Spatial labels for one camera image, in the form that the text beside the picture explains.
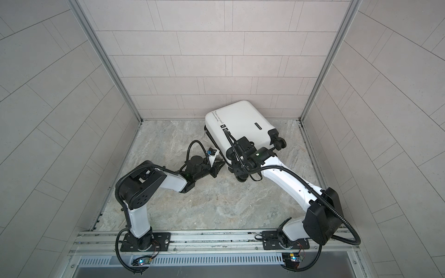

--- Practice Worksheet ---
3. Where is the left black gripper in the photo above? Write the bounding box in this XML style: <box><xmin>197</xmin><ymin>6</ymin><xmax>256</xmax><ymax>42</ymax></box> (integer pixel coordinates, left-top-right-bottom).
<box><xmin>192</xmin><ymin>159</ymin><xmax>227</xmax><ymax>183</ymax></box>

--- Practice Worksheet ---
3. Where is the white suitcase black lining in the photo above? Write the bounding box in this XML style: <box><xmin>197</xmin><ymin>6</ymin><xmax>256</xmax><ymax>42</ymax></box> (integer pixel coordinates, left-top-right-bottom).
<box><xmin>205</xmin><ymin>100</ymin><xmax>287</xmax><ymax>172</ymax></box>

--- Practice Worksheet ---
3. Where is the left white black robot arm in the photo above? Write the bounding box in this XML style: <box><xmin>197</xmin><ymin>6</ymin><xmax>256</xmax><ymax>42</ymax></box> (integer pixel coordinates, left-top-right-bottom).
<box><xmin>115</xmin><ymin>148</ymin><xmax>226</xmax><ymax>251</ymax></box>

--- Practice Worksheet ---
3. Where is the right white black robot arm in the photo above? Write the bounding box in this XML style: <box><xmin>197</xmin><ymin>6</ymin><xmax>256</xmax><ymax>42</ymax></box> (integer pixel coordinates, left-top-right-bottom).
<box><xmin>224</xmin><ymin>129</ymin><xmax>342</xmax><ymax>249</ymax></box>

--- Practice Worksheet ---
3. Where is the left green circuit board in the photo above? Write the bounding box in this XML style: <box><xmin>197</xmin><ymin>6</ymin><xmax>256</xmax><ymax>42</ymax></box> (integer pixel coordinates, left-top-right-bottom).
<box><xmin>132</xmin><ymin>256</ymin><xmax>153</xmax><ymax>266</ymax></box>

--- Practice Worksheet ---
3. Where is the green circuit board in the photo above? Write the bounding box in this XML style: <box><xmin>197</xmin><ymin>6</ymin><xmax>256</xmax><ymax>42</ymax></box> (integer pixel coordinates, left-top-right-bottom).
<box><xmin>132</xmin><ymin>256</ymin><xmax>153</xmax><ymax>266</ymax></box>
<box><xmin>282</xmin><ymin>253</ymin><xmax>304</xmax><ymax>269</ymax></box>

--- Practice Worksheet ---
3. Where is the right green circuit board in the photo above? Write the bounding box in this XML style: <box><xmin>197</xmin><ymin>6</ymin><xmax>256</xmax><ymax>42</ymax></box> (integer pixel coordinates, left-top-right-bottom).
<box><xmin>282</xmin><ymin>253</ymin><xmax>304</xmax><ymax>269</ymax></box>

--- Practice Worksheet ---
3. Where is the white ventilation grille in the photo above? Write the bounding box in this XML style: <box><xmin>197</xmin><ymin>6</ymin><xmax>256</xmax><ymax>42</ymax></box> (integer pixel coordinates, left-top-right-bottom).
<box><xmin>78</xmin><ymin>253</ymin><xmax>284</xmax><ymax>268</ymax></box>

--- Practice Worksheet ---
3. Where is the right black corrugated cable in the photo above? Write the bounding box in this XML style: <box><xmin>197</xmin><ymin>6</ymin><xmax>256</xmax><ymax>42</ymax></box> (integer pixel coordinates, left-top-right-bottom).
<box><xmin>222</xmin><ymin>128</ymin><xmax>362</xmax><ymax>272</ymax></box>

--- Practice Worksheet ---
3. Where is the black corrugated cable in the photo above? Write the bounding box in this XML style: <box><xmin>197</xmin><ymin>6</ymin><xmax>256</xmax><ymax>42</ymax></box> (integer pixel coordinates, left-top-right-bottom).
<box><xmin>114</xmin><ymin>139</ymin><xmax>213</xmax><ymax>274</ymax></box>
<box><xmin>222</xmin><ymin>128</ymin><xmax>362</xmax><ymax>272</ymax></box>

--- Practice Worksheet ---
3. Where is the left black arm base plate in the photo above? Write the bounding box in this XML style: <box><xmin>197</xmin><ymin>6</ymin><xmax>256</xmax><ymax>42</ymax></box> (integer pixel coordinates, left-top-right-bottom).
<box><xmin>119</xmin><ymin>232</ymin><xmax>172</xmax><ymax>252</ymax></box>

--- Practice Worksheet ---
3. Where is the aluminium mounting rail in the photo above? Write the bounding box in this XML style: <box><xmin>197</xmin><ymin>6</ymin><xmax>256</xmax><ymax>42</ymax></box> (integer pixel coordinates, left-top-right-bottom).
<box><xmin>71</xmin><ymin>227</ymin><xmax>360</xmax><ymax>256</ymax></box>

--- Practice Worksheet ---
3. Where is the left black corrugated cable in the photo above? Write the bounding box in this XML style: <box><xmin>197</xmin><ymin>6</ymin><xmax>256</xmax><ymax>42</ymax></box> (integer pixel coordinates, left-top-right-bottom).
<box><xmin>114</xmin><ymin>139</ymin><xmax>213</xmax><ymax>274</ymax></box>

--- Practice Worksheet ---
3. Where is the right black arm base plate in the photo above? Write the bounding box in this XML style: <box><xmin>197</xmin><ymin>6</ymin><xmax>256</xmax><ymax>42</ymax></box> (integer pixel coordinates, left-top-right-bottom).
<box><xmin>255</xmin><ymin>230</ymin><xmax>310</xmax><ymax>250</ymax></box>

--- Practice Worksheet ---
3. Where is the left aluminium corner post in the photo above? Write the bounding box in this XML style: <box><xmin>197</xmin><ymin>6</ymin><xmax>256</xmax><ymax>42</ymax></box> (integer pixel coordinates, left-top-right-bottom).
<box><xmin>67</xmin><ymin>0</ymin><xmax>143</xmax><ymax>123</ymax></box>

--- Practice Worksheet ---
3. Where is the aluminium corner post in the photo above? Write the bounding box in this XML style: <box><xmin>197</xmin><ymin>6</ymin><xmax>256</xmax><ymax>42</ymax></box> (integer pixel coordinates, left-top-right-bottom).
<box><xmin>67</xmin><ymin>0</ymin><xmax>143</xmax><ymax>123</ymax></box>
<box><xmin>299</xmin><ymin>0</ymin><xmax>362</xmax><ymax>123</ymax></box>

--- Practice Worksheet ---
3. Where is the right aluminium corner post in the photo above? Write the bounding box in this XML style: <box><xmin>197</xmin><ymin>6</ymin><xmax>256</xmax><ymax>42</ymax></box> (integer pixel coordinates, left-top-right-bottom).
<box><xmin>299</xmin><ymin>0</ymin><xmax>362</xmax><ymax>123</ymax></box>

